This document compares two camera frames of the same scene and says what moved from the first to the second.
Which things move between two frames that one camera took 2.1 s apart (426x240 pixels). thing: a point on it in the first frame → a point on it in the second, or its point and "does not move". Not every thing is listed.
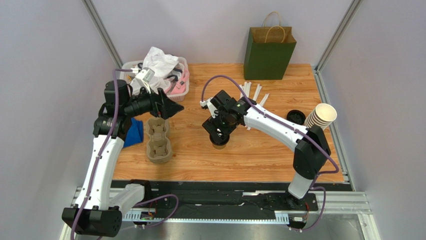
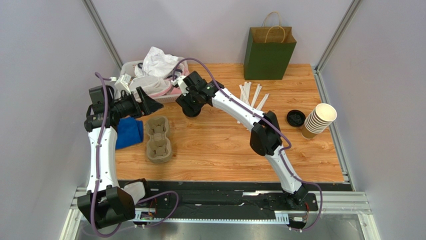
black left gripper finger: (167, 107) → (148, 104)
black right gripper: (216, 126) → (185, 102)
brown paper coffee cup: (219, 147) → (192, 113)
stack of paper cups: (322, 114) does not move
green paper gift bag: (268, 51) does not move
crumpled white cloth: (163, 64) does not move
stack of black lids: (297, 116) does not move
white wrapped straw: (246, 88) does not move
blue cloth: (135, 133) does not move
